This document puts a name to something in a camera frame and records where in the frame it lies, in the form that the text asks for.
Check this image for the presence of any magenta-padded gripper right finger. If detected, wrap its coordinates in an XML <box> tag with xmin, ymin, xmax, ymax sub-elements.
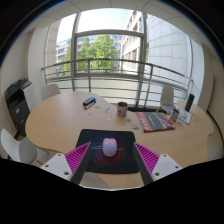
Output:
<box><xmin>132</xmin><ymin>142</ymin><xmax>184</xmax><ymax>187</ymax></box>

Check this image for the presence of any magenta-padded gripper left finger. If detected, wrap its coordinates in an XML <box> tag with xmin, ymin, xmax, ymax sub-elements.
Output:
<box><xmin>39</xmin><ymin>141</ymin><xmax>93</xmax><ymax>186</ymax></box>

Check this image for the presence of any pink and lilac computer mouse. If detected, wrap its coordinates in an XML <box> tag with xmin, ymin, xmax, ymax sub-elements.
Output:
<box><xmin>101</xmin><ymin>137</ymin><xmax>118</xmax><ymax>158</ymax></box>

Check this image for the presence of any black mouse pad, red-blue print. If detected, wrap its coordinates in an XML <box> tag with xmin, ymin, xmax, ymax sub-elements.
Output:
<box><xmin>75</xmin><ymin>128</ymin><xmax>140</xmax><ymax>175</ymax></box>

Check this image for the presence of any red magazine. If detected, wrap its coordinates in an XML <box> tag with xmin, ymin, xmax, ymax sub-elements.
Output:
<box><xmin>135</xmin><ymin>111</ymin><xmax>176</xmax><ymax>133</ymax></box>

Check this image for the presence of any dark blue stapler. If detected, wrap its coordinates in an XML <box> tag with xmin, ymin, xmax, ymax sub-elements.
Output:
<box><xmin>82</xmin><ymin>96</ymin><xmax>97</xmax><ymax>110</ymax></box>

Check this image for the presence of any white chair with wooden legs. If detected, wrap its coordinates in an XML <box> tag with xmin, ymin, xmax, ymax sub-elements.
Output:
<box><xmin>0</xmin><ymin>128</ymin><xmax>40</xmax><ymax>167</ymax></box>

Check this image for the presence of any black cylindrical speaker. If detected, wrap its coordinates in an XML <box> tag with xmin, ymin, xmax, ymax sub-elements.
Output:
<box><xmin>184</xmin><ymin>93</ymin><xmax>196</xmax><ymax>113</ymax></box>

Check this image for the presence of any black office printer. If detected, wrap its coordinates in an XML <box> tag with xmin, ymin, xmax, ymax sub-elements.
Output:
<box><xmin>4</xmin><ymin>77</ymin><xmax>33</xmax><ymax>138</ymax></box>

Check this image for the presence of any metal balcony railing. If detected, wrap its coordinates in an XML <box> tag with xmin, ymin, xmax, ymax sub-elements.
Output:
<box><xmin>41</xmin><ymin>58</ymin><xmax>194</xmax><ymax>108</ymax></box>

